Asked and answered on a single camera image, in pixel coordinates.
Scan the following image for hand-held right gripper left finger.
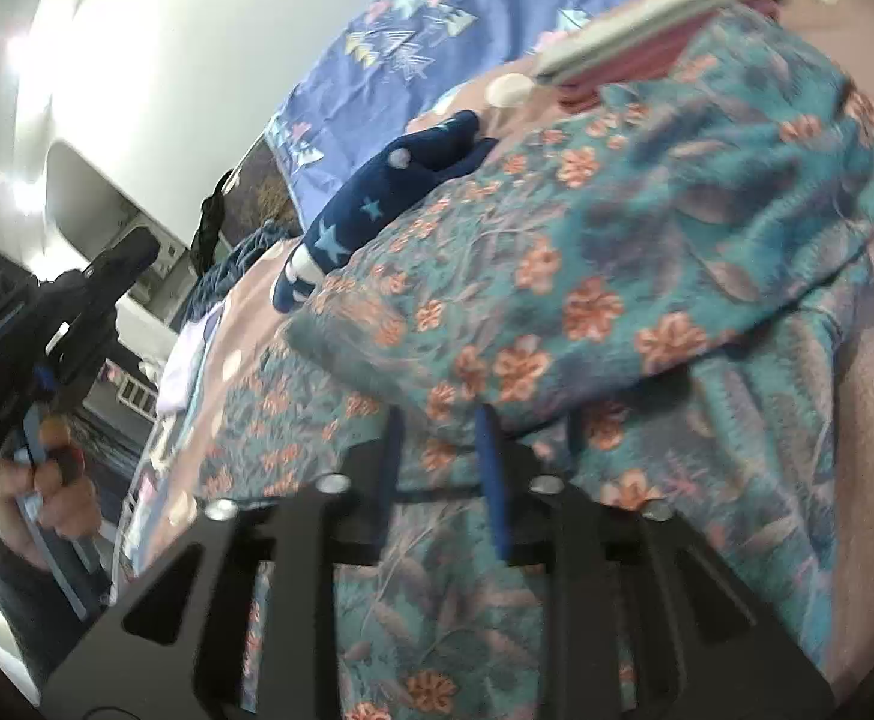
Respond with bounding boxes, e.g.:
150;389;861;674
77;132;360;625
32;401;408;720

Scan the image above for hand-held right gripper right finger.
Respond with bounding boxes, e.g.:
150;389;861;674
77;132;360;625
474;405;836;720

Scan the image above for teal floral garment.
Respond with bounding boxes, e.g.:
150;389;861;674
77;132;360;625
197;15;874;720

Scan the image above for person's left forearm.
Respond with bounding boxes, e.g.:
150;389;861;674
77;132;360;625
0;525;117;691

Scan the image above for folded pink striped clothes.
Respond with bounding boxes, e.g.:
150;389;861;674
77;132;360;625
534;0;792;102

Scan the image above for person's left hand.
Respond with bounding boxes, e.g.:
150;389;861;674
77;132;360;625
0;420;106;565

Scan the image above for white cloth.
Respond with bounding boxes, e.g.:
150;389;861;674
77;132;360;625
158;304;222;413

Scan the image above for dark blue textured cloth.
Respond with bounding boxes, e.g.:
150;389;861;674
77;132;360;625
180;221;304;332

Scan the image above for dark hanging bag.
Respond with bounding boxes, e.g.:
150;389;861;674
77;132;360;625
189;172;240;272

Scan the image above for navy star print garment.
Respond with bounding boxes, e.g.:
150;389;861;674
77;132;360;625
270;110;499;314

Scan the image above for dark brown headboard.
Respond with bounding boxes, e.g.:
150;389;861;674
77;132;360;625
233;141;299;235

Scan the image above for blue printed blanket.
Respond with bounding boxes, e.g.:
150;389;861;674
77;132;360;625
264;0;753;235

